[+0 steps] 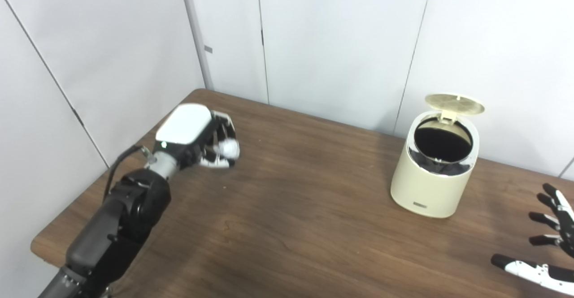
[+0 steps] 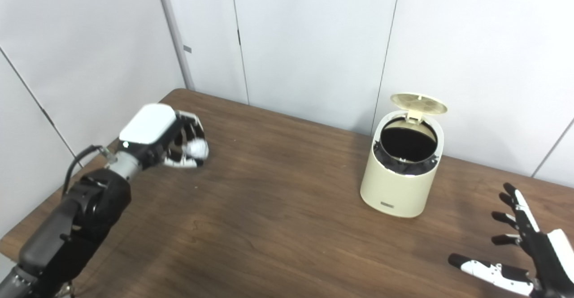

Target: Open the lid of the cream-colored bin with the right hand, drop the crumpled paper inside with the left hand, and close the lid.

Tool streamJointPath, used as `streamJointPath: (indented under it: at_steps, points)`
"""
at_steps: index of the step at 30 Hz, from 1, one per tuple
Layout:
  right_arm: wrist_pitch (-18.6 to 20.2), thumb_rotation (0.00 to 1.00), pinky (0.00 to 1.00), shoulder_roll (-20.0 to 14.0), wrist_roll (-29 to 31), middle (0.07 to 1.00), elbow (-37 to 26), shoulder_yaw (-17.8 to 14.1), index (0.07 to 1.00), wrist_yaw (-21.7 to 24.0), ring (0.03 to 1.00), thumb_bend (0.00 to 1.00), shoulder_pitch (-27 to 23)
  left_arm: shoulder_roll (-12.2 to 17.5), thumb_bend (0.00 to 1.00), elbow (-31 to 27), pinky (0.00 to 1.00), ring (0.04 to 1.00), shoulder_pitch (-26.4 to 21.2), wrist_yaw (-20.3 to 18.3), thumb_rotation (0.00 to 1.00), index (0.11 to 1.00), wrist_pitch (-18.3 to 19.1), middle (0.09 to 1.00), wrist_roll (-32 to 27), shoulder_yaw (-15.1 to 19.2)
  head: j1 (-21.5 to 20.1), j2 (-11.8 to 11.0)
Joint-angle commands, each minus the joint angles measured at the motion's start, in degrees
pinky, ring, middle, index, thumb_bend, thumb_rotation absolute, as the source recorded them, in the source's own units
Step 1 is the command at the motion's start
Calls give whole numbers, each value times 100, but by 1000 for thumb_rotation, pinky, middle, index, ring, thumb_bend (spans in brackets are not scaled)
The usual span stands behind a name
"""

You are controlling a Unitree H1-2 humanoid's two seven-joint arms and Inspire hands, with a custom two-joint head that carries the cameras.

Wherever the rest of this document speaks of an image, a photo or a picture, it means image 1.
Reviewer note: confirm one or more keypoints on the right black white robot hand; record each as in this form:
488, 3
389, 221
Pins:
566, 235

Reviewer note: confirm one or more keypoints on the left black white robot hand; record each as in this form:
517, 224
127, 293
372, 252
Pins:
184, 125

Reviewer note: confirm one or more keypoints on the white paper ball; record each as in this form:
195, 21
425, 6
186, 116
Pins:
229, 148

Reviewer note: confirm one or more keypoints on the cream round bin lid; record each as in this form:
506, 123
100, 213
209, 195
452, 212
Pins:
455, 104

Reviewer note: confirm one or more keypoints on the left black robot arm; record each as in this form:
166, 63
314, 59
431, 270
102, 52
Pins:
121, 217

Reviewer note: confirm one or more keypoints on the cream-colored bin body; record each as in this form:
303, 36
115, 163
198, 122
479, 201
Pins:
426, 190

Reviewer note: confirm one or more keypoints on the black bin liner bag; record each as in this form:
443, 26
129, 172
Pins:
441, 145

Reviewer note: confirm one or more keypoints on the grey wall corner post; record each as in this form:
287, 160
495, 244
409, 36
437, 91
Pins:
195, 33

